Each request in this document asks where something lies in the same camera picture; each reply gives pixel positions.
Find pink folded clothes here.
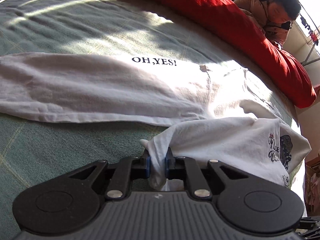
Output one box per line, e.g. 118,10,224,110
306,170,320,213

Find white t-shirt with black lettering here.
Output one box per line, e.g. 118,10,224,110
0,51,285,128

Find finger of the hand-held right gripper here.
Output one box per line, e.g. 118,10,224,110
299,216,320,240

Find green plaid bed sheet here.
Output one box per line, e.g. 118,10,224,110
0,0,307,240

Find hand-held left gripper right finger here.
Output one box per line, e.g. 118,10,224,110
164,147,249,200

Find metal drying rack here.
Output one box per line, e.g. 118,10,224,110
299,17,320,67

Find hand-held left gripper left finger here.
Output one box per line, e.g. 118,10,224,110
67,152,151,201

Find red sock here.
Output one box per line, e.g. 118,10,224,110
309,30,319,46

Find red quilt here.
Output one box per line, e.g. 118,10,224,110
95,0,317,109

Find white t-shirt with girl print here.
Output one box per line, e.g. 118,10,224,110
140,116,312,193

